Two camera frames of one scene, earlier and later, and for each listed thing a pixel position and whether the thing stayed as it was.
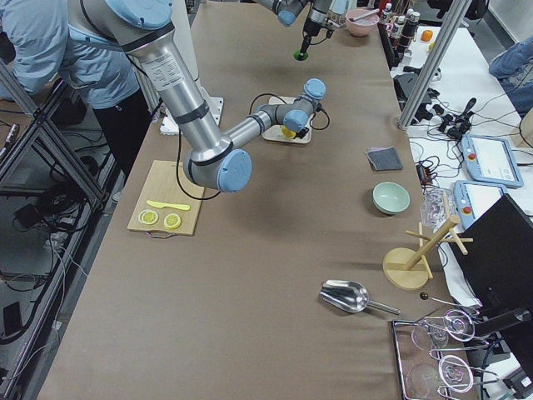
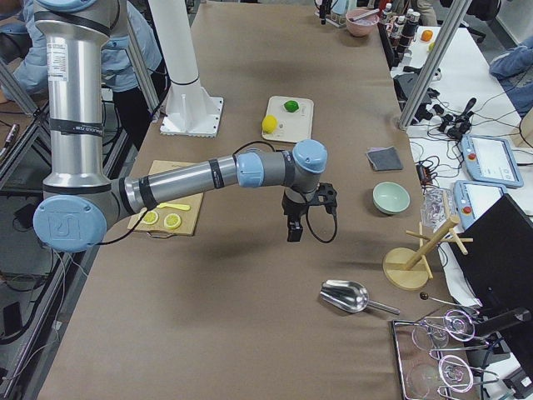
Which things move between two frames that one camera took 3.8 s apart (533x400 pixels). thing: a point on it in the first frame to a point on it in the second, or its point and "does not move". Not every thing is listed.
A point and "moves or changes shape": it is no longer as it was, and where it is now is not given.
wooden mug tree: [409, 267] does not move
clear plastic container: [436, 207] does not move
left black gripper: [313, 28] to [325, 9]
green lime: [298, 56] moves or changes shape
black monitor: [499, 262] does not move
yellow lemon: [287, 133] moves or changes shape
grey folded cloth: [384, 158] does not move
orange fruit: [426, 35] does not move
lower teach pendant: [473, 198] does not move
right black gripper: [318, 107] to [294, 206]
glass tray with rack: [425, 375] does not move
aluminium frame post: [448, 30] does not move
